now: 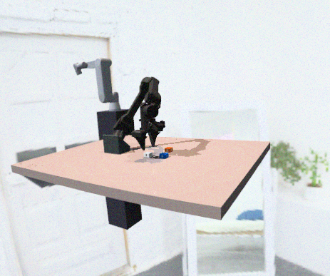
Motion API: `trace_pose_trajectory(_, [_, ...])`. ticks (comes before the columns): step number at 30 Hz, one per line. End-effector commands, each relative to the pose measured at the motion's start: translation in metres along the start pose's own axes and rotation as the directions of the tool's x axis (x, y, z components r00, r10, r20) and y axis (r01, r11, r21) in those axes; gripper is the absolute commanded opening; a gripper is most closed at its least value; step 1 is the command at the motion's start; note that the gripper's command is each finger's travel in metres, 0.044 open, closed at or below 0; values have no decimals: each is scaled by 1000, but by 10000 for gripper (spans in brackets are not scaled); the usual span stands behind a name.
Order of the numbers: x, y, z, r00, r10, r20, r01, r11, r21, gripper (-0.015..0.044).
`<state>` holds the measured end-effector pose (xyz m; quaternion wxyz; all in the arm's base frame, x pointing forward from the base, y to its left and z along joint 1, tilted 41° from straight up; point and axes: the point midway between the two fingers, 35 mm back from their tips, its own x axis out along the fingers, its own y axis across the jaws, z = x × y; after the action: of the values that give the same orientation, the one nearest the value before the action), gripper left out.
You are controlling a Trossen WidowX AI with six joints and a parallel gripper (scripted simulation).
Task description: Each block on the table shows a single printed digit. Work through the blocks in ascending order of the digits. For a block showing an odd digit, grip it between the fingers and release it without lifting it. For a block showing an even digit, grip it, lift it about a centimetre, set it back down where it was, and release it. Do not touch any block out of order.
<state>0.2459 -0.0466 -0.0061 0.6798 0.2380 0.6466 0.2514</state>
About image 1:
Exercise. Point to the blue block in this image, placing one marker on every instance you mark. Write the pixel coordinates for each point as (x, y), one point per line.
(164, 155)

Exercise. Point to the orange digit block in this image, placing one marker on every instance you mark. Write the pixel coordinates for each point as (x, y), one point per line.
(168, 149)

